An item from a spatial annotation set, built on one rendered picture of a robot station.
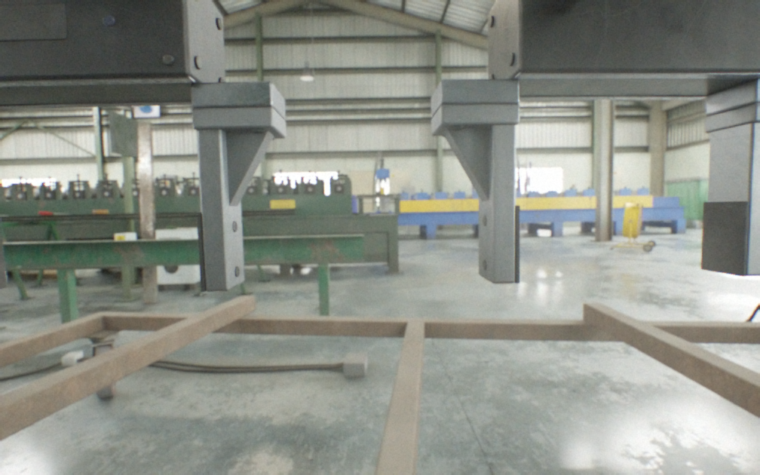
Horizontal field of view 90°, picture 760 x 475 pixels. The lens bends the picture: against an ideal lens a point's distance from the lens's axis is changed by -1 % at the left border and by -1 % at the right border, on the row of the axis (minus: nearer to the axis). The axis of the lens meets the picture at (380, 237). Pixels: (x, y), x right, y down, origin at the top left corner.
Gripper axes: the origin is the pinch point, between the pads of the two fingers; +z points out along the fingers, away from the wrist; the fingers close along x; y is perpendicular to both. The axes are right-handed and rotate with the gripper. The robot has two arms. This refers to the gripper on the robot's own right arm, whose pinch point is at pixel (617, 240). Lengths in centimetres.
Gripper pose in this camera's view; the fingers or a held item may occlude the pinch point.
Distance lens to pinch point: 24.8
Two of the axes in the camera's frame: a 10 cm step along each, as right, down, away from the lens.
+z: 0.2, 10.0, 0.7
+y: 0.3, 0.7, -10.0
